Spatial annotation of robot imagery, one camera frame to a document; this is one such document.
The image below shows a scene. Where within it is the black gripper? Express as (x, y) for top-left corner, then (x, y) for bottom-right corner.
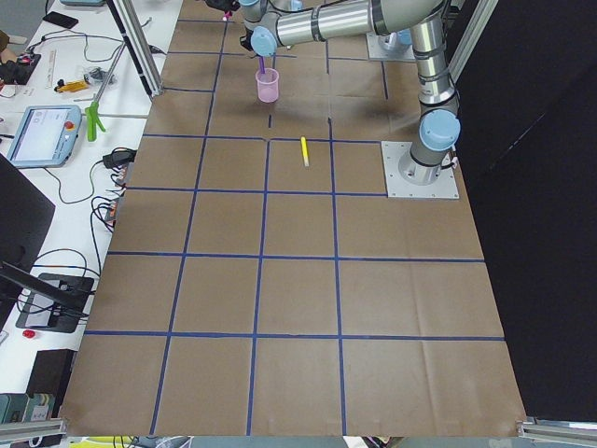
(207, 0), (240, 10)

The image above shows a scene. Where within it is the purple marker pen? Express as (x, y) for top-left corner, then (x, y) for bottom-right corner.
(258, 56), (266, 75)

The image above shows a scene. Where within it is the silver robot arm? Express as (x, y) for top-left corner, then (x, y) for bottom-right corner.
(206, 1), (437, 57)
(238, 0), (461, 186)

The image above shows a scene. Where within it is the pink mesh cup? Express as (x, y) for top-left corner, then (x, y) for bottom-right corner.
(255, 67), (279, 104)

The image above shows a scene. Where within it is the yellow marker pen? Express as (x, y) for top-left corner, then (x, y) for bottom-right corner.
(300, 136), (310, 168)

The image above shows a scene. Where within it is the black smartphone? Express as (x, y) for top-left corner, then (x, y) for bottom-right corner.
(43, 11), (78, 29)

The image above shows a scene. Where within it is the long reacher grabber tool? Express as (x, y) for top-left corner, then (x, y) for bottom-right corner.
(85, 43), (126, 142)

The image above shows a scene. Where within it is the black power adapter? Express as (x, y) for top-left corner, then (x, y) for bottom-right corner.
(102, 148), (137, 169)

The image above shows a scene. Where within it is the blue teach pendant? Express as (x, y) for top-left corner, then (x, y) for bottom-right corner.
(7, 105), (82, 169)

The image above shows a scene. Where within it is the brown paper table cover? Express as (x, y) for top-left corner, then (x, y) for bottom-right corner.
(62, 1), (524, 437)

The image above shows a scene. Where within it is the black monitor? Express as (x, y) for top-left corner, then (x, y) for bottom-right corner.
(1, 158), (94, 333)

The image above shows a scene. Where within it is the aluminium frame post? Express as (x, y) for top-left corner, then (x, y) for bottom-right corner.
(106, 0), (163, 98)

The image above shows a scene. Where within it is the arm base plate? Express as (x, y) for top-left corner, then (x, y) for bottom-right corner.
(381, 141), (460, 201)
(366, 29), (416, 63)

